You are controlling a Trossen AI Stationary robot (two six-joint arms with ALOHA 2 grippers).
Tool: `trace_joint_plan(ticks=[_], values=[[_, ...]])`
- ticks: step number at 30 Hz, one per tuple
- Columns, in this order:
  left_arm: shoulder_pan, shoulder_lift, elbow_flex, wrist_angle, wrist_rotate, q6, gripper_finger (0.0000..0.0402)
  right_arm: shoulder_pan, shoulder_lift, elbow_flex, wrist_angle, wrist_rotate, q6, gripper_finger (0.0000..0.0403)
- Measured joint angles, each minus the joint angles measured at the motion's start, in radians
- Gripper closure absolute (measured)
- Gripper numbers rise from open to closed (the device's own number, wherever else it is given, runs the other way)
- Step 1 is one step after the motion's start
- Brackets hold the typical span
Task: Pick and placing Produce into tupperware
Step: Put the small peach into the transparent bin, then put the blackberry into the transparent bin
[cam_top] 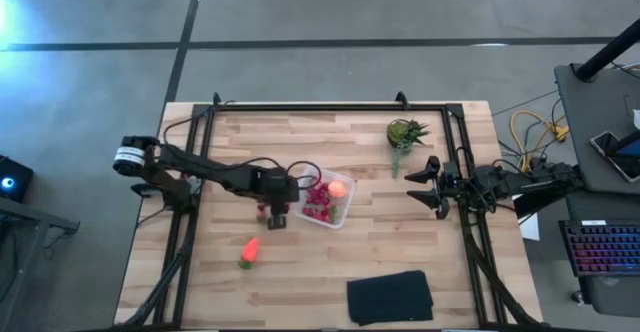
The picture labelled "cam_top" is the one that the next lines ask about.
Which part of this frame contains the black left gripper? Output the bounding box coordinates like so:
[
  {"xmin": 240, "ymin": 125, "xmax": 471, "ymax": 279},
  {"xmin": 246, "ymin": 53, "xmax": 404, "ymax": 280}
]
[{"xmin": 257, "ymin": 166, "xmax": 301, "ymax": 231}]

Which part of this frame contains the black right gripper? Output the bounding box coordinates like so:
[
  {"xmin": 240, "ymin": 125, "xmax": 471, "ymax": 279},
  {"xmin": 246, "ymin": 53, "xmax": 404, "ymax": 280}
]
[{"xmin": 403, "ymin": 155, "xmax": 469, "ymax": 219}]

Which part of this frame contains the clear plastic tupperware container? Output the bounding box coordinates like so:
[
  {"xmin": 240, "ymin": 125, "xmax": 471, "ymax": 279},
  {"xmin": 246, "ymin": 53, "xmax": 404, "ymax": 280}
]
[{"xmin": 292, "ymin": 165, "xmax": 357, "ymax": 230}]

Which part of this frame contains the orange toy carrot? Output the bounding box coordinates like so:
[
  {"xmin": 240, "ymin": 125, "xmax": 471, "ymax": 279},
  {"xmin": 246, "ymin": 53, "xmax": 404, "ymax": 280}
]
[{"xmin": 238, "ymin": 236, "xmax": 261, "ymax": 271}]

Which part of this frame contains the potted succulent plant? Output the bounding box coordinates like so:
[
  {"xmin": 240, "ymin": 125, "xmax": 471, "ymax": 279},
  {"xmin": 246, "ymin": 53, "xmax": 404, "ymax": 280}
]
[{"xmin": 385, "ymin": 117, "xmax": 432, "ymax": 179}]

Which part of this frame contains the white paper sheet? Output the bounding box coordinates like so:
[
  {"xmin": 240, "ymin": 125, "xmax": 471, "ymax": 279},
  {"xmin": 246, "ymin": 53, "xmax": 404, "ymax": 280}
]
[{"xmin": 514, "ymin": 194, "xmax": 541, "ymax": 242}]

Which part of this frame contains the black stand leg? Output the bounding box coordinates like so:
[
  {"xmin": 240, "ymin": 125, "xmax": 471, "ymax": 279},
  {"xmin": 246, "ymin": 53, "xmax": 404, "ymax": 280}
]
[{"xmin": 514, "ymin": 191, "xmax": 571, "ymax": 219}]

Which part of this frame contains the dark folded cloth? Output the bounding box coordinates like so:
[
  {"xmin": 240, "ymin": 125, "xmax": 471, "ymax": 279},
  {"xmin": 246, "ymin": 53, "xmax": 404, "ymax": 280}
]
[{"xmin": 346, "ymin": 270, "xmax": 435, "ymax": 327}]

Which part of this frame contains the grey desk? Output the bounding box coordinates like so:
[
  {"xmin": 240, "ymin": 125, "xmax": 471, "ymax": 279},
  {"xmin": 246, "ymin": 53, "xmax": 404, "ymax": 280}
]
[{"xmin": 553, "ymin": 63, "xmax": 640, "ymax": 318}]

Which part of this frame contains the backlit computer keyboard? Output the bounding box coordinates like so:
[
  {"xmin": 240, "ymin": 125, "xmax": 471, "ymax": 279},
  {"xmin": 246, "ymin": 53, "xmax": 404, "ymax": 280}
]
[{"xmin": 558, "ymin": 219, "xmax": 640, "ymax": 278}]

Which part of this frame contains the black smartphone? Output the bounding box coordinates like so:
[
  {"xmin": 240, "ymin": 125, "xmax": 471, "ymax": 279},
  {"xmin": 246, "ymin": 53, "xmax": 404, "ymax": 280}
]
[{"xmin": 589, "ymin": 130, "xmax": 640, "ymax": 183}]

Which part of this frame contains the black stand pole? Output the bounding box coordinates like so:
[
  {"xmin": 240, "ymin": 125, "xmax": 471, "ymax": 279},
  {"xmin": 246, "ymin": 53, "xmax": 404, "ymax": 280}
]
[{"xmin": 573, "ymin": 19, "xmax": 640, "ymax": 83}]

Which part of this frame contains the grey metal stand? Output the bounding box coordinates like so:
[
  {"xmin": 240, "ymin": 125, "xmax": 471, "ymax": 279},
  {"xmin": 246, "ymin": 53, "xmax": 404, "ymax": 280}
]
[{"xmin": 0, "ymin": 195, "xmax": 81, "ymax": 332}]

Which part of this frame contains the black speaker one blue light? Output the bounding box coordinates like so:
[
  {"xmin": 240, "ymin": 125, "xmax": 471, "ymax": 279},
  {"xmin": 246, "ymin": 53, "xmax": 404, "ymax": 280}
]
[{"xmin": 0, "ymin": 154, "xmax": 35, "ymax": 203}]

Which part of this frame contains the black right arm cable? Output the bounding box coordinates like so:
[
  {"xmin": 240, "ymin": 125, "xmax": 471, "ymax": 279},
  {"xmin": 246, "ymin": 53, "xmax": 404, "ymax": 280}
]
[{"xmin": 454, "ymin": 145, "xmax": 506, "ymax": 213}]

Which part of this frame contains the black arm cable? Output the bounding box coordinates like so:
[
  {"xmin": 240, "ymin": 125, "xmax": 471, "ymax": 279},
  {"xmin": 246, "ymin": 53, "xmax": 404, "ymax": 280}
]
[
  {"xmin": 162, "ymin": 116, "xmax": 323, "ymax": 191},
  {"xmin": 454, "ymin": 145, "xmax": 506, "ymax": 213}
]

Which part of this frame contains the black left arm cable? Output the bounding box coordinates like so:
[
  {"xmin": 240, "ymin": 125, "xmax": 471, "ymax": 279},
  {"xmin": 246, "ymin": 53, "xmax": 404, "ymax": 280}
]
[{"xmin": 162, "ymin": 116, "xmax": 323, "ymax": 191}]

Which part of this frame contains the black aluminium table frame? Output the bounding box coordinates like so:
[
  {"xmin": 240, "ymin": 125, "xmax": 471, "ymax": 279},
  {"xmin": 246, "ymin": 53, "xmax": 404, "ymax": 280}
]
[{"xmin": 112, "ymin": 91, "xmax": 546, "ymax": 331}]

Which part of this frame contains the yellow cable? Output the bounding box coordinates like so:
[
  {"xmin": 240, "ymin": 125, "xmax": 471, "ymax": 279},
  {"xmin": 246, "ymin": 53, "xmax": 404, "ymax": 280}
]
[{"xmin": 508, "ymin": 110, "xmax": 571, "ymax": 173}]

